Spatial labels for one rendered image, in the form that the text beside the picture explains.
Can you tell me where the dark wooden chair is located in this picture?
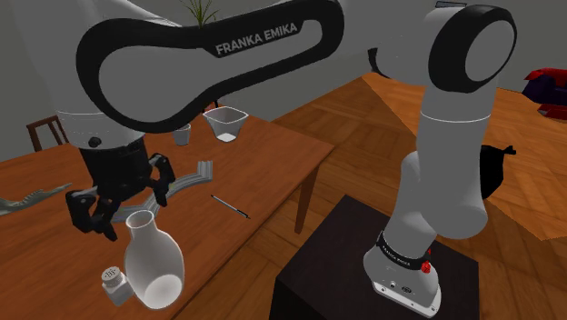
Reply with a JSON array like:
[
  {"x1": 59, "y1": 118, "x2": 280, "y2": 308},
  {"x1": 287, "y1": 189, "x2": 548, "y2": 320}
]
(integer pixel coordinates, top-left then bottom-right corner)
[{"x1": 25, "y1": 115, "x2": 71, "y2": 153}]

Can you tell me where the clear measuring cup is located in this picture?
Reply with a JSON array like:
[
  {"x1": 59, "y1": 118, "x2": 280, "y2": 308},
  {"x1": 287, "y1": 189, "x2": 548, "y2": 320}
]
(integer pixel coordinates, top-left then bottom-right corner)
[{"x1": 202, "y1": 105, "x2": 250, "y2": 144}]

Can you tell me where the white salt shaker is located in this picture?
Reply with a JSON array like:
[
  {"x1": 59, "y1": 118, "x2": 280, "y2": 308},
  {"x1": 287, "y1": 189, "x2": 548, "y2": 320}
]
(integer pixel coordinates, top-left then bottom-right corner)
[{"x1": 100, "y1": 265, "x2": 135, "y2": 307}]

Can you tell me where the grey jagged utensil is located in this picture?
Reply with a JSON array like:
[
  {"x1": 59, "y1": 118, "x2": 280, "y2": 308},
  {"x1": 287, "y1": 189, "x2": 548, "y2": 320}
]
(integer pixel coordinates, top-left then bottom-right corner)
[{"x1": 0, "y1": 182, "x2": 74, "y2": 217}]

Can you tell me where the dark robot stand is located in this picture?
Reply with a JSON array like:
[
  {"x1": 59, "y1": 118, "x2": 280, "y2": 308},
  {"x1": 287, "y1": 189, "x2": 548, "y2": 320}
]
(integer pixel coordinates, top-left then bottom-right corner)
[{"x1": 268, "y1": 194, "x2": 482, "y2": 320}]

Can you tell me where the green potted plant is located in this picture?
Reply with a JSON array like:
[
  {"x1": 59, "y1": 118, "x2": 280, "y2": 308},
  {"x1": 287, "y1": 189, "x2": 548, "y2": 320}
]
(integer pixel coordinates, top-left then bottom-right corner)
[{"x1": 178, "y1": 0, "x2": 221, "y2": 28}]

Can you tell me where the wooden table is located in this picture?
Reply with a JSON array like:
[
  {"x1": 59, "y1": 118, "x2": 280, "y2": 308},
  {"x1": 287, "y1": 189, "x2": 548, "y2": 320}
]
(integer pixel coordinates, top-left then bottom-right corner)
[{"x1": 0, "y1": 111, "x2": 336, "y2": 320}]

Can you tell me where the red and blue furniture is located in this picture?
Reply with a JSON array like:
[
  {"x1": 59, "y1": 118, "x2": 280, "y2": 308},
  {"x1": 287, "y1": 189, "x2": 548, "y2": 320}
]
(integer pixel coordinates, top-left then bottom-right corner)
[{"x1": 521, "y1": 66, "x2": 567, "y2": 122}]

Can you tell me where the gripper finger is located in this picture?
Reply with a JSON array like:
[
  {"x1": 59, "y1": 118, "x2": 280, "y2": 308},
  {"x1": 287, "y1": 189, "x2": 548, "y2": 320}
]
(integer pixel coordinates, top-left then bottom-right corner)
[
  {"x1": 65, "y1": 187, "x2": 120, "y2": 243},
  {"x1": 148, "y1": 152, "x2": 177, "y2": 208}
]

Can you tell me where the white vase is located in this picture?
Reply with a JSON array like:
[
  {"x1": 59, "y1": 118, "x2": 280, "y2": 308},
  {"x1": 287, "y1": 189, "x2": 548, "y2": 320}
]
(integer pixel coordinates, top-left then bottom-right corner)
[{"x1": 123, "y1": 209, "x2": 185, "y2": 311}]

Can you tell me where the small white cup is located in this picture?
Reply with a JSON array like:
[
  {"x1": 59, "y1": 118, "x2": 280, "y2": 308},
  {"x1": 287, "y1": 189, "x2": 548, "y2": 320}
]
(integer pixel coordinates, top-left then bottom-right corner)
[{"x1": 171, "y1": 122, "x2": 193, "y2": 147}]

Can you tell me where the dark pen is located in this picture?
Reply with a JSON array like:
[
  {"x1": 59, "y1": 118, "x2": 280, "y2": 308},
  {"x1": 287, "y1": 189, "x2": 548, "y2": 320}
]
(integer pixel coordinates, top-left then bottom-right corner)
[{"x1": 210, "y1": 194, "x2": 252, "y2": 221}]

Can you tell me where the grey curved slotted utensil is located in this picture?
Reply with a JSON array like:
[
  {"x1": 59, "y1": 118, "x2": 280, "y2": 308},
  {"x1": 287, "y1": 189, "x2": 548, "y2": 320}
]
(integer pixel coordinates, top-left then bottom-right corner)
[{"x1": 110, "y1": 159, "x2": 214, "y2": 223}]

